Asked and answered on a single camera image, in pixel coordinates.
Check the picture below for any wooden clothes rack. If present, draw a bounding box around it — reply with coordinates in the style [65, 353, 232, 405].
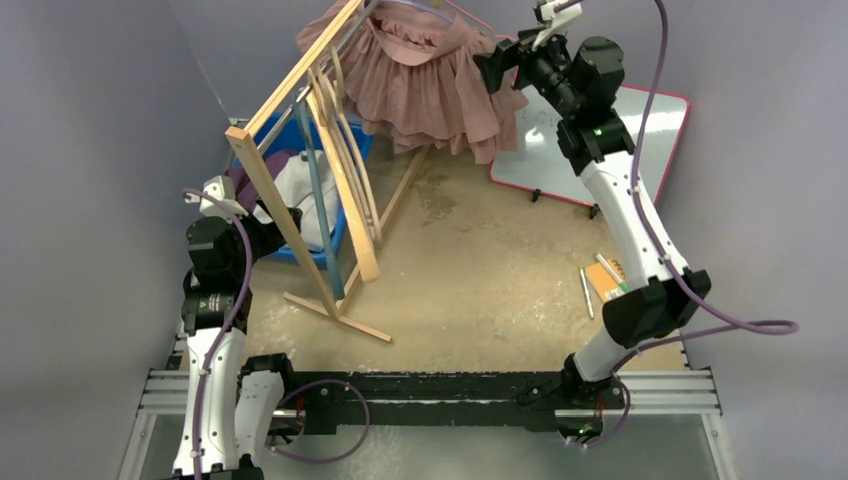
[225, 1, 428, 343]

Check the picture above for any whiteboard with pink frame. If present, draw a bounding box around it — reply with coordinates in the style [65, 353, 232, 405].
[490, 87, 690, 206]

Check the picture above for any green white marker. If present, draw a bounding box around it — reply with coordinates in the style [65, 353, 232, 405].
[595, 253, 630, 293]

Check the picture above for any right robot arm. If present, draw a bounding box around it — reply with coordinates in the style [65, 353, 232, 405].
[473, 29, 711, 407]

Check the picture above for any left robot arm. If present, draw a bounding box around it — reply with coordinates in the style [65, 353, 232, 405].
[171, 215, 298, 479]

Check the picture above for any purple shirt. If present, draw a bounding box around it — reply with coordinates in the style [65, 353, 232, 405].
[225, 148, 296, 213]

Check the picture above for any blue plastic bin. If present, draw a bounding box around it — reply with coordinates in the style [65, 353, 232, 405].
[226, 119, 347, 269]

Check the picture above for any grey white t-shirt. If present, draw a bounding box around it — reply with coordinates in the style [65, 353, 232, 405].
[266, 150, 341, 252]

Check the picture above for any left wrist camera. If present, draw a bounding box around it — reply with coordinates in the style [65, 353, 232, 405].
[199, 175, 249, 220]

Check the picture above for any pink garment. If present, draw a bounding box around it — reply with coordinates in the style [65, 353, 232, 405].
[338, 1, 528, 164]

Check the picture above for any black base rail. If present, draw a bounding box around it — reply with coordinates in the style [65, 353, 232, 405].
[139, 367, 723, 439]

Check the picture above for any blue-grey plastic hanger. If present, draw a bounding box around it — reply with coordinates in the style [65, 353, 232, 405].
[294, 102, 344, 301]

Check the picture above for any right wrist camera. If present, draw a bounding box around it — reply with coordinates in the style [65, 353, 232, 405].
[532, 0, 582, 50]

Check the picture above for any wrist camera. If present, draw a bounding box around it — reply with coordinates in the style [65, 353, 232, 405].
[199, 175, 249, 220]
[532, 0, 582, 50]

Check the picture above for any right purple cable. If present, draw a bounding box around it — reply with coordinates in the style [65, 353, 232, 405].
[553, 0, 800, 379]

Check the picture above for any silver pen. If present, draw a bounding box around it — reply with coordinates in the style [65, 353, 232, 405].
[578, 267, 595, 320]

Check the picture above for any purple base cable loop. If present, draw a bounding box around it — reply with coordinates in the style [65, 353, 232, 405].
[264, 380, 372, 466]

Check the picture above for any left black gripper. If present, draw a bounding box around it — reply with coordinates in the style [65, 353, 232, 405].
[223, 195, 300, 280]

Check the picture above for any orange card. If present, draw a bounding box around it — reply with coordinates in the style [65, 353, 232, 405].
[585, 259, 626, 303]

